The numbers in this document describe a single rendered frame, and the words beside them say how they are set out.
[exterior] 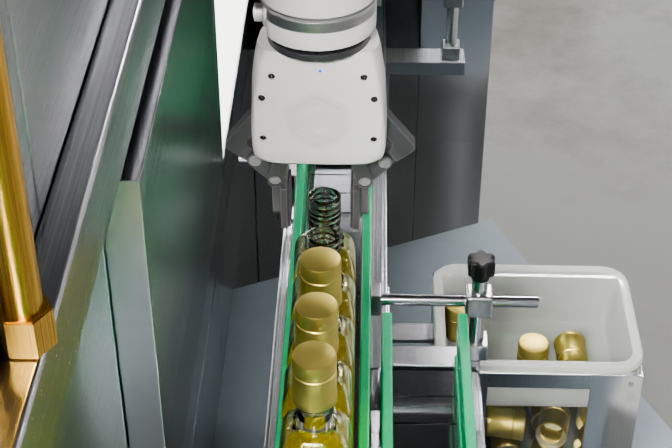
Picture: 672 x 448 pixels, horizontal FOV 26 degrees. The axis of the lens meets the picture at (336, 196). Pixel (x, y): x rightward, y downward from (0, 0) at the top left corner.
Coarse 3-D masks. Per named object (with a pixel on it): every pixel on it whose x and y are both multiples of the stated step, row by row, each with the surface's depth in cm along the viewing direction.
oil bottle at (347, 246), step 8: (304, 232) 133; (344, 232) 133; (296, 240) 134; (304, 240) 132; (344, 240) 132; (352, 240) 133; (296, 248) 133; (304, 248) 131; (344, 248) 131; (352, 248) 132; (296, 256) 131; (344, 256) 131; (352, 256) 132; (296, 264) 131; (344, 264) 130; (352, 264) 131; (296, 272) 131; (352, 272) 131
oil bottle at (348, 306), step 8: (344, 272) 129; (296, 280) 128; (344, 280) 127; (352, 280) 129; (296, 288) 127; (344, 288) 127; (352, 288) 128; (296, 296) 126; (344, 296) 126; (352, 296) 127; (344, 304) 126; (352, 304) 127; (344, 312) 126; (352, 312) 126; (352, 320) 127
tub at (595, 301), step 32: (448, 288) 169; (512, 288) 169; (544, 288) 169; (576, 288) 169; (608, 288) 168; (512, 320) 171; (544, 320) 171; (576, 320) 171; (608, 320) 170; (512, 352) 167; (608, 352) 167; (640, 352) 157
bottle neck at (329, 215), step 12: (312, 192) 129; (324, 192) 130; (336, 192) 129; (312, 204) 128; (324, 204) 128; (336, 204) 128; (312, 216) 129; (324, 216) 128; (336, 216) 129; (336, 228) 130
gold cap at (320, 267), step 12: (312, 252) 119; (324, 252) 119; (336, 252) 119; (300, 264) 118; (312, 264) 118; (324, 264) 118; (336, 264) 118; (300, 276) 119; (312, 276) 117; (324, 276) 117; (336, 276) 118; (300, 288) 120; (312, 288) 118; (324, 288) 118; (336, 288) 119; (336, 300) 120
